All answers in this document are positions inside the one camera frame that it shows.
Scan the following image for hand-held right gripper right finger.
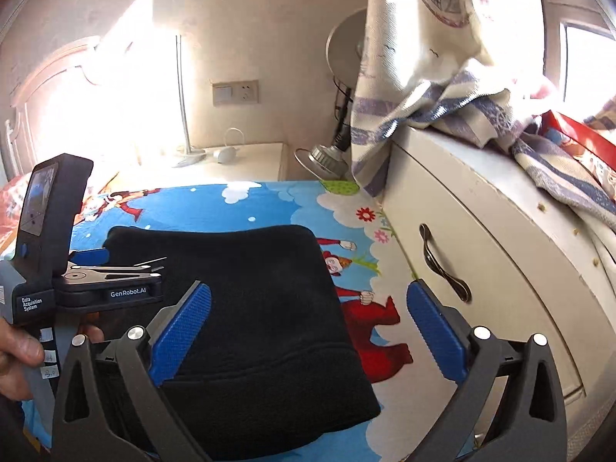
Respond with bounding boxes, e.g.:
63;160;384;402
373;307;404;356
407;279;569;462

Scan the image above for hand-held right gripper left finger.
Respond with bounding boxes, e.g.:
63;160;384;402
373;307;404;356
52;280;213;462

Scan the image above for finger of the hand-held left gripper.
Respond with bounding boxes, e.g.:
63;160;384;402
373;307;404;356
70;248;110;266
66;256;168;281

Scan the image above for black pants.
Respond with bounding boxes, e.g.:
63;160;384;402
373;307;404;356
103;224;382;460

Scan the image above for person's left hand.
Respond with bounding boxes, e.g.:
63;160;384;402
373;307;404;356
0;318;104;398

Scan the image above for white cabinet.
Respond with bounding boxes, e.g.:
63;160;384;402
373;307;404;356
380;127;616;462

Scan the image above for white headboard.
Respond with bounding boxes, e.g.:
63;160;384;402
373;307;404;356
0;36;159;188

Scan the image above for blue cartoon printed blanket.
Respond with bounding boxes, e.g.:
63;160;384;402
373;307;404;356
0;180;482;462

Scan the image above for white nightstand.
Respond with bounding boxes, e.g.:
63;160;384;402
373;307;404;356
185;142;288;186

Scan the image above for white pole with base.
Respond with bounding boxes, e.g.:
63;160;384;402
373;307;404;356
171;33;209;168

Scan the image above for silver desk lamp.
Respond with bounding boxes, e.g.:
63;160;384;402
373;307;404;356
295;10;369;181

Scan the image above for blue striped white cloth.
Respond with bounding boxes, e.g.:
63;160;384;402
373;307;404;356
349;0;616;229

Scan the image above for red printed box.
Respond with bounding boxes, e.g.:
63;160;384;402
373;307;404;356
539;110;616;188

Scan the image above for window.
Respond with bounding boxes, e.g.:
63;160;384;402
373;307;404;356
541;0;616;121

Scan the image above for dark metal cabinet handle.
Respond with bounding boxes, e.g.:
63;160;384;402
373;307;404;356
418;224;472;303

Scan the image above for white device with cable loop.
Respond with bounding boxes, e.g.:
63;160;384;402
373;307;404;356
213;127;246;164

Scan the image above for beige wall socket plate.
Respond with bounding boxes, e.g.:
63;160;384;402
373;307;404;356
212;80;259;105

